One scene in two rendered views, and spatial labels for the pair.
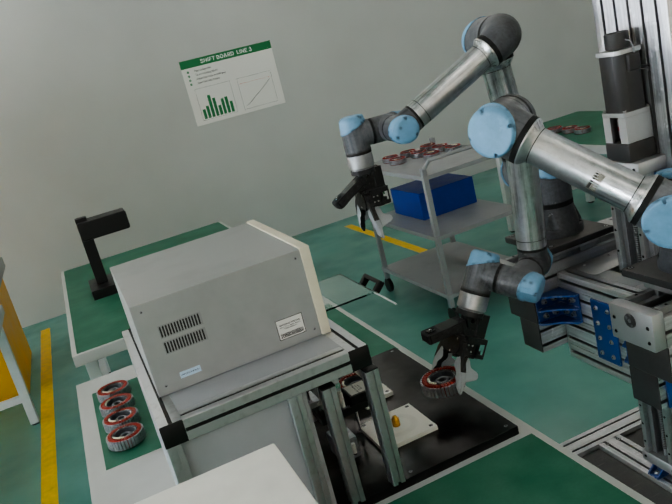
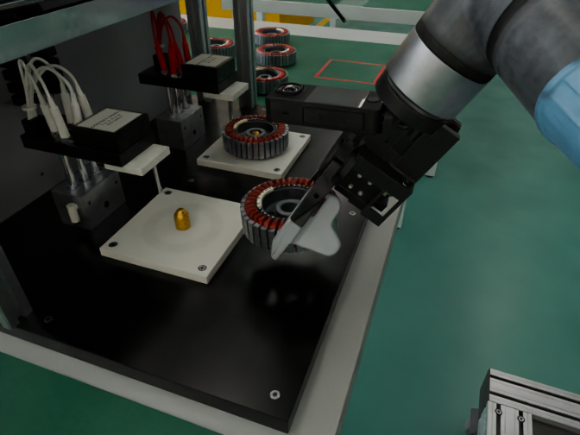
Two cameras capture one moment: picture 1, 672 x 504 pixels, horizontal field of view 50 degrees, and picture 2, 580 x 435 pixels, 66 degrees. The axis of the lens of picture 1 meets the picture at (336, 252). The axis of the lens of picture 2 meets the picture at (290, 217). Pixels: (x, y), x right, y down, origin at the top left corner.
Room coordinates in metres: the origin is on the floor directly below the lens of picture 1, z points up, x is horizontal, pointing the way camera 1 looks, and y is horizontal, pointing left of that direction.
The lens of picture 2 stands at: (1.33, -0.44, 1.14)
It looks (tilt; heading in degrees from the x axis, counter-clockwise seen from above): 36 degrees down; 39
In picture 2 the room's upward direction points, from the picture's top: straight up
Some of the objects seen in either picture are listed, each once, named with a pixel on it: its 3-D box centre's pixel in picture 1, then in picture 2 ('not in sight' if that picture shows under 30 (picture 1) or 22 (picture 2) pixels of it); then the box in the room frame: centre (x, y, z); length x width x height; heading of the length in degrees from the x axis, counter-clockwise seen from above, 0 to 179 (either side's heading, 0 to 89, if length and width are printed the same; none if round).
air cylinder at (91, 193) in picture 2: (343, 443); (90, 195); (1.56, 0.10, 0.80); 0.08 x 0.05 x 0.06; 19
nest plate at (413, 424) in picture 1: (397, 427); (184, 230); (1.60, -0.04, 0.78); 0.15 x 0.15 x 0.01; 19
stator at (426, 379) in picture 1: (442, 382); (289, 212); (1.65, -0.18, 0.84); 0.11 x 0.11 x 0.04
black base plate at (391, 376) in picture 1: (372, 417); (217, 191); (1.71, 0.01, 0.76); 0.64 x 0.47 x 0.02; 19
